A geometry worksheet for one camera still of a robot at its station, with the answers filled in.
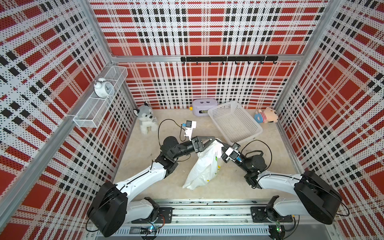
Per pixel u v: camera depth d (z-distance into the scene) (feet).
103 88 2.30
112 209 1.32
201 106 3.65
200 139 2.12
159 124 3.63
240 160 1.86
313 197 1.40
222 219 2.40
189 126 2.12
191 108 3.80
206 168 2.27
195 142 1.98
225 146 2.13
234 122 3.69
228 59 2.90
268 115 3.58
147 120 3.22
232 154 1.87
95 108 2.98
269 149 1.69
